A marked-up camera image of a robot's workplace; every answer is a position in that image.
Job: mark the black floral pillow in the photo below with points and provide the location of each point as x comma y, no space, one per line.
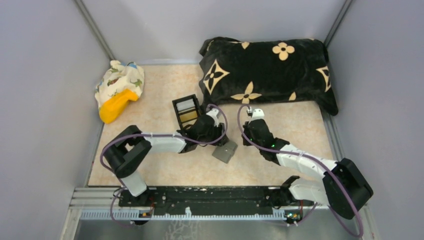
281,71

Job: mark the yellow cloth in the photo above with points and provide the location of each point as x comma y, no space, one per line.
115,106

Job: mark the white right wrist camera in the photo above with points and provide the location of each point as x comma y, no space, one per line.
255,113

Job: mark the black compartment tray box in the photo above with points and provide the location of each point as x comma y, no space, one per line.
187,109

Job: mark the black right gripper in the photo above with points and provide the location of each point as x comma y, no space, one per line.
245,142

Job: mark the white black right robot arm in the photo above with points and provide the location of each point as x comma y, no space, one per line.
336,183

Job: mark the grey card holder wallet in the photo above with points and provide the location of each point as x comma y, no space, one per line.
225,152

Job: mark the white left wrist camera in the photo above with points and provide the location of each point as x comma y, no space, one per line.
214,113

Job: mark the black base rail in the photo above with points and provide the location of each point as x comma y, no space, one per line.
213,200

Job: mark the dinosaur print cloth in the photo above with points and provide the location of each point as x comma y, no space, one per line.
118,78

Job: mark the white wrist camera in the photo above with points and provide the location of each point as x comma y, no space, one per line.
255,113
214,113

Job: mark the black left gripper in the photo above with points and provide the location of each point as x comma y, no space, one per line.
219,130

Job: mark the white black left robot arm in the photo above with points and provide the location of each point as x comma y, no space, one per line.
124,154

